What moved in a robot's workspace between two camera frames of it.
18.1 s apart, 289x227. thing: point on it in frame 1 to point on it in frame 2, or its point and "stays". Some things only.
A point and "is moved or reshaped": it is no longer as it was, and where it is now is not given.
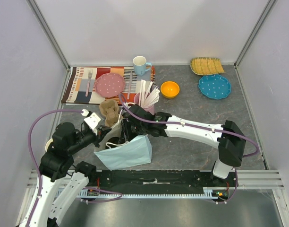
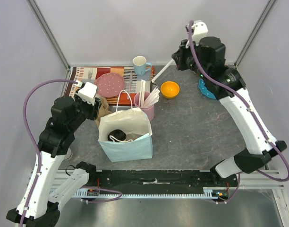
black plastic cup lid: x=114 y=140 to x=118 y=134
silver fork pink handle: x=90 y=74 stays
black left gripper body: x=99 y=131 to x=91 y=111
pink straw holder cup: x=151 y=109 stays
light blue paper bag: x=135 y=152 is moved or reshaped
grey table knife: x=130 y=85 stays
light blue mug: x=140 y=65 stays
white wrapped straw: x=154 y=97 stays
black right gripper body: x=129 y=127 to x=177 y=59
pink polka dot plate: x=109 y=84 stays
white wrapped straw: x=142 y=92 stays
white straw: x=147 y=92 to x=152 y=99
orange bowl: x=169 y=89 stays
